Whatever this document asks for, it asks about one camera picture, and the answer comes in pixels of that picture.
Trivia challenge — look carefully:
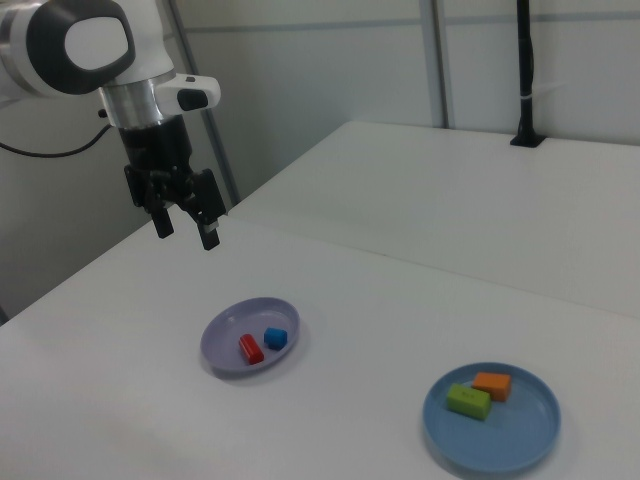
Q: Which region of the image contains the grey partition post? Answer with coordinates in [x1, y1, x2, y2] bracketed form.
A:
[430, 0, 456, 129]
[164, 0, 241, 207]

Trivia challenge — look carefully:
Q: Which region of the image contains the purple plate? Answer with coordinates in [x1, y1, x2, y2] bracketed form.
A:
[200, 296, 302, 380]

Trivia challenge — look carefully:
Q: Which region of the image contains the red block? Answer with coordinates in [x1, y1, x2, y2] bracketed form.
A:
[237, 333, 265, 366]

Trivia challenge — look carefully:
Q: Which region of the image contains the dark hanging robot cable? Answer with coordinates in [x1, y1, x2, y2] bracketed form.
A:
[0, 110, 112, 157]

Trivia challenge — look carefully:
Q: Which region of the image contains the orange block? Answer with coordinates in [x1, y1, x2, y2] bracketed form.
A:
[471, 372, 513, 403]

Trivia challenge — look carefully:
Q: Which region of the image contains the blue block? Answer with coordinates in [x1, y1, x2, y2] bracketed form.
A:
[263, 327, 289, 351]

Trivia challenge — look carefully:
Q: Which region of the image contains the black pole with clamp base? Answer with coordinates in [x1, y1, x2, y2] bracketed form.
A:
[509, 0, 546, 149]

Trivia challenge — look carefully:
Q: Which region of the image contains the blue plate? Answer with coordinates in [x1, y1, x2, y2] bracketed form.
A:
[422, 362, 562, 475]

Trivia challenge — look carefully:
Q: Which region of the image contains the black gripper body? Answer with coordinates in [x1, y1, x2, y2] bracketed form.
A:
[115, 115, 195, 174]

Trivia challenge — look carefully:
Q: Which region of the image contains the green block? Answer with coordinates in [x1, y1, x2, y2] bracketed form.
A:
[445, 383, 492, 421]

